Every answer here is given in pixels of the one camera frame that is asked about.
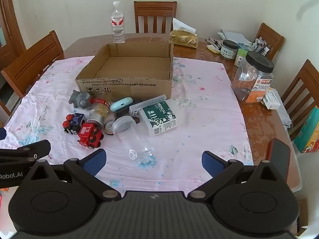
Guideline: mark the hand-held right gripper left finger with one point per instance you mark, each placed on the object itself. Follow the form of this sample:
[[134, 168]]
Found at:
[[96, 161]]

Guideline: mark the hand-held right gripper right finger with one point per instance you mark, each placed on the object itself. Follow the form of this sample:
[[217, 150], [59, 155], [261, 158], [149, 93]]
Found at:
[[211, 163]]

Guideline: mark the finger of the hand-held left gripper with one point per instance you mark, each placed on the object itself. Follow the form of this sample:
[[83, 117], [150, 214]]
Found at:
[[2, 134], [27, 151]]

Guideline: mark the red toy train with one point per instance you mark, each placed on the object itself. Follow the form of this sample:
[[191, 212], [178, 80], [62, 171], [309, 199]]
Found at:
[[88, 134]]

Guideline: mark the correction tape dispenser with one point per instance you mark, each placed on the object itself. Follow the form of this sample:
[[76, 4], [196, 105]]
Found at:
[[109, 127]]

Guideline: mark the black toy train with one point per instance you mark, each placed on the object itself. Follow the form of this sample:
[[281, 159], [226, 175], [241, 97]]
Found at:
[[74, 123]]

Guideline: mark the clear plastic jar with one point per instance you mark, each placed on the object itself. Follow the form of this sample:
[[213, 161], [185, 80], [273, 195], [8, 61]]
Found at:
[[124, 127]]

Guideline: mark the clear capsule bottle red label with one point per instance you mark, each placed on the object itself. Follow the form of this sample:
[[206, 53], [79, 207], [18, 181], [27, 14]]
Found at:
[[99, 112]]

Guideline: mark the black digital timer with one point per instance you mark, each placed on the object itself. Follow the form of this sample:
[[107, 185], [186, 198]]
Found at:
[[123, 114]]

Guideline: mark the light blue round case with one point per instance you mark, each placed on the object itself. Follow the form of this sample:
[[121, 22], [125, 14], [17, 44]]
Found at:
[[119, 104]]

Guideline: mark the grey elephant toy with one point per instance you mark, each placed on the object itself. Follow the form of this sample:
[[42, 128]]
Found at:
[[83, 99]]

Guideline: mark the white container green label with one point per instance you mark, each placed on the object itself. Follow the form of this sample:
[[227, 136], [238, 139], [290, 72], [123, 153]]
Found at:
[[159, 119]]

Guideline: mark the cardboard box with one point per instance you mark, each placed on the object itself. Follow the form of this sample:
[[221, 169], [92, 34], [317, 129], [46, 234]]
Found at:
[[124, 86]]

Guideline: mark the pink floral cloth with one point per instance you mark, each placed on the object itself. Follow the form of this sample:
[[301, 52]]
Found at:
[[187, 129]]

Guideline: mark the phone in red case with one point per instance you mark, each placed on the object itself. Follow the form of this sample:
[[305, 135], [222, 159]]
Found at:
[[280, 156]]

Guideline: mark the wooden chair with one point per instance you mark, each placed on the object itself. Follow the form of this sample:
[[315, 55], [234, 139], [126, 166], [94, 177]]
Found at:
[[271, 39], [304, 84], [30, 62], [139, 17]]

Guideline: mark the stack of white leaflets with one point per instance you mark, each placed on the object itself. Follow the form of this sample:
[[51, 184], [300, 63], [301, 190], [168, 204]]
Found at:
[[285, 118]]

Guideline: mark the small white box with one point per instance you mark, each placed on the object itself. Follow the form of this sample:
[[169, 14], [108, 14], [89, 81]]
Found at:
[[273, 99]]

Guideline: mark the large clear jar black lid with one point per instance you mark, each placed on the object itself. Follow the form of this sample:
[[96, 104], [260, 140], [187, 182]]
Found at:
[[251, 79]]

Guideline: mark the green and yellow carton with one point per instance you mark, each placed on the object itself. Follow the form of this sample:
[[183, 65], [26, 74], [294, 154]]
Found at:
[[309, 132]]

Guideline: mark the green lid bottle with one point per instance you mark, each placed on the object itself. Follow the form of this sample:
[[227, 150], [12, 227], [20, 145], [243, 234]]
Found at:
[[240, 58]]

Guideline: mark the small jar black lid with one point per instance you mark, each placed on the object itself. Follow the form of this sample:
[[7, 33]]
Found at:
[[229, 52]]

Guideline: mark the yellow sticky note pad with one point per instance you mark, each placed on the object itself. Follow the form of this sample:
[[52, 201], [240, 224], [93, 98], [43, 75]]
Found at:
[[213, 49]]

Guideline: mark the row of black pens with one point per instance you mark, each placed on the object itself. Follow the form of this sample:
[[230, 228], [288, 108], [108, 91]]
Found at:
[[214, 42]]

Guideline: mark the blue plastic box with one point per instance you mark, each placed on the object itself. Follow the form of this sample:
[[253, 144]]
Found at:
[[243, 46]]

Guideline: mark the clear jar of pens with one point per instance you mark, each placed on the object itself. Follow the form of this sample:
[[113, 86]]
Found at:
[[260, 47]]

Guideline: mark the gold tissue pack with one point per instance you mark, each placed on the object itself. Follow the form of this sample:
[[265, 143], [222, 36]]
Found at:
[[183, 39]]

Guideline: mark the stack of white papers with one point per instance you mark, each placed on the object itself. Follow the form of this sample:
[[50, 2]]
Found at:
[[236, 38]]

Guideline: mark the clear water bottle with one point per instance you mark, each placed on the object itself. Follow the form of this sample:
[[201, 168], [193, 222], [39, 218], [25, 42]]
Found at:
[[117, 29]]

